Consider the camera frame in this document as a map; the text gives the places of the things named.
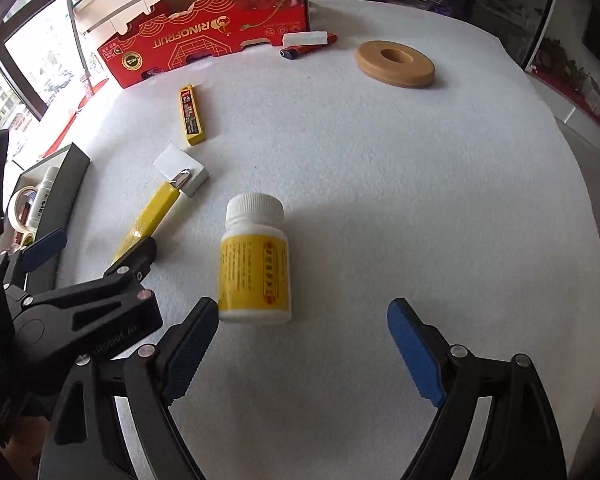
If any white bottle yellow label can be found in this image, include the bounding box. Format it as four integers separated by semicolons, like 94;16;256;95
217;192;292;326

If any small white box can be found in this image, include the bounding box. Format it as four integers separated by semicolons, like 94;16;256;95
152;143;211;197

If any white eraser block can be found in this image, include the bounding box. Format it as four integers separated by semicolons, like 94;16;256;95
282;31;328;48

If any white tube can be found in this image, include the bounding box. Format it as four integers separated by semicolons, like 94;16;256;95
22;166;61;231

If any red cardboard box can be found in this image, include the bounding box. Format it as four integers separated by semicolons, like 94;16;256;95
96;0;311;90

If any white tape roll red core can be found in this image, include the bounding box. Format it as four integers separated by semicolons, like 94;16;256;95
7;186;40;235

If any yellow utility knife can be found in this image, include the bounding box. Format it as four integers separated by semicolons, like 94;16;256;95
111;170;193;263

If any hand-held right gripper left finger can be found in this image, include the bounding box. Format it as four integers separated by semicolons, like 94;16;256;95
37;296;221;480

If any red marker pen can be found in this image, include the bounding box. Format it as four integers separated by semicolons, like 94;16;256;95
280;32;338;61

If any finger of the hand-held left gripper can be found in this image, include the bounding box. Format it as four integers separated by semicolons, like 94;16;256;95
10;236;163;361
0;228;68;291

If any potted plant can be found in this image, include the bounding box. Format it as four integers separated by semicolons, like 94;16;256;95
535;40;597;92

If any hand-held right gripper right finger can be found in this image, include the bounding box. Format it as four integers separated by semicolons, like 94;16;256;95
386;297;568;480

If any dark green tray box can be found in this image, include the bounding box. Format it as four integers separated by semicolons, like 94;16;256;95
2;142;92;281

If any wooden ring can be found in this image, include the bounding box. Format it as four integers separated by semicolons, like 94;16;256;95
356;40;436;90

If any dark glass cabinet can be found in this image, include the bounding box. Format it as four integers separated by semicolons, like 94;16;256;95
370;0;562;72

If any yellow blade case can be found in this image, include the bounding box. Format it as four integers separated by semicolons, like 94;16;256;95
178;85;206;147

